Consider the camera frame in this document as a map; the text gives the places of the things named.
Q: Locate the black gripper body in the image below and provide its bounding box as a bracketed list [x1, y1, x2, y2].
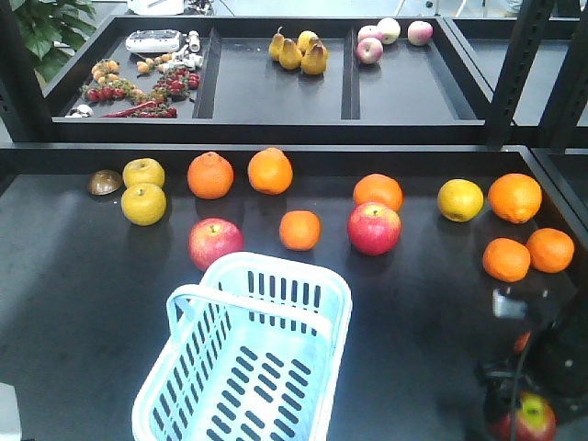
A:
[476, 289, 587, 424]

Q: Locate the dark red apple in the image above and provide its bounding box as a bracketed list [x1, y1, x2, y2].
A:
[486, 391, 557, 441]

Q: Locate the light blue plastic basket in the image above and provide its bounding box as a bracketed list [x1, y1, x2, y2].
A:
[131, 252, 352, 440]

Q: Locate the large orange right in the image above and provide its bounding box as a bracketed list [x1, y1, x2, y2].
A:
[488, 173, 543, 224]

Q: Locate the red apple among oranges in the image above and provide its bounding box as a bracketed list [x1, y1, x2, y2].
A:
[347, 202, 402, 256]

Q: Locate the black wooden fruit display stand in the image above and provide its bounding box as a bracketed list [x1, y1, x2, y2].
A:
[1, 16, 587, 440]

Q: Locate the orange fruit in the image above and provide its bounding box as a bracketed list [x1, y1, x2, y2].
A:
[279, 209, 322, 251]

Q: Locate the pink apple back tray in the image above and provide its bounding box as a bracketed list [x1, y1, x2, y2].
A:
[356, 37, 383, 65]

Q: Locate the red apple far left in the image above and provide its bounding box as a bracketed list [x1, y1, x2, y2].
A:
[188, 218, 244, 271]

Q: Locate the brown yellow pear group item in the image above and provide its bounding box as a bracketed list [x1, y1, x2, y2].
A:
[301, 40, 328, 75]

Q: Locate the yellow round pear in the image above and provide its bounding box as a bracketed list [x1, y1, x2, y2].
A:
[121, 183, 167, 226]

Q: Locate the white remote device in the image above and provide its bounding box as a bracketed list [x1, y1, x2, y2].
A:
[125, 29, 183, 53]

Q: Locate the green potted plant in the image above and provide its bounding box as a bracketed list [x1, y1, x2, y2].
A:
[10, 0, 96, 83]

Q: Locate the black upright post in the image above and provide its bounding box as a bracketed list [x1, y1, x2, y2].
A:
[484, 0, 555, 147]

